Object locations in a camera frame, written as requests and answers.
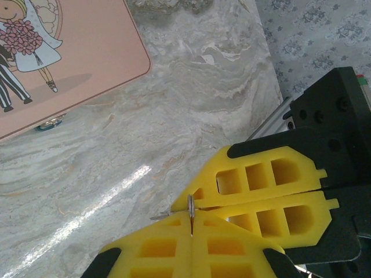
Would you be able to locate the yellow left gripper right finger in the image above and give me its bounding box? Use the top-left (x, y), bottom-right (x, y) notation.
top-left (192, 212), bottom-right (303, 278)

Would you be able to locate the pink cartoon couple box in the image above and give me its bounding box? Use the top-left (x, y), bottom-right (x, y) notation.
top-left (0, 0), bottom-right (152, 142)

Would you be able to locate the grey floral patterned cloth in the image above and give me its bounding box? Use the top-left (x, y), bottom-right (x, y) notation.
top-left (254, 0), bottom-right (371, 101)

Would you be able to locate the silver key ring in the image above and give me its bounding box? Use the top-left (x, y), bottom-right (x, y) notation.
top-left (187, 193), bottom-right (196, 237)

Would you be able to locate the blue silver padlock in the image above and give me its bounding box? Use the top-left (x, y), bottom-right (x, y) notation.
top-left (35, 115), bottom-right (66, 133)

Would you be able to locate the aluminium extrusion profile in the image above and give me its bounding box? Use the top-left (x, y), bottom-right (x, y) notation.
top-left (248, 96), bottom-right (295, 142)

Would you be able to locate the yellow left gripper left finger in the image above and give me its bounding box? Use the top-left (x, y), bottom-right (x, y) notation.
top-left (80, 210), bottom-right (194, 278)

